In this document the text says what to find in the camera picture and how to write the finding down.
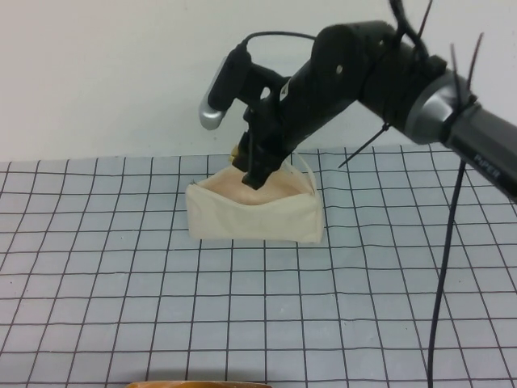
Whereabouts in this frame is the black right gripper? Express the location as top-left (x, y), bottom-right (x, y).
top-left (233, 60), bottom-right (353, 192)

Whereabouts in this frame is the cream fabric pencil case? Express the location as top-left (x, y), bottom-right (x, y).
top-left (185, 155), bottom-right (323, 245)

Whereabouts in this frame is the black zip tie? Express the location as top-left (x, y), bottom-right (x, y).
top-left (449, 43), bottom-right (465, 110)
top-left (415, 6), bottom-right (430, 40)
top-left (338, 123), bottom-right (392, 170)
top-left (468, 32), bottom-right (485, 84)

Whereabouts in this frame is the blue grid tablecloth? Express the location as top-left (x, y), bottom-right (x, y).
top-left (0, 139), bottom-right (517, 388)

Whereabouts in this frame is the orange-brown curved object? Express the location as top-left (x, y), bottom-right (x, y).
top-left (128, 380), bottom-right (266, 388)

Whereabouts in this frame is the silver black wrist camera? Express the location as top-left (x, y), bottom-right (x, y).
top-left (198, 48), bottom-right (284, 132)

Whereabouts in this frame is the thin black camera cable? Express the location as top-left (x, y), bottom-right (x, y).
top-left (240, 31), bottom-right (317, 53)

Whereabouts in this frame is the thick black hanging cable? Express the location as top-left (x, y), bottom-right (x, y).
top-left (427, 158), bottom-right (466, 388)

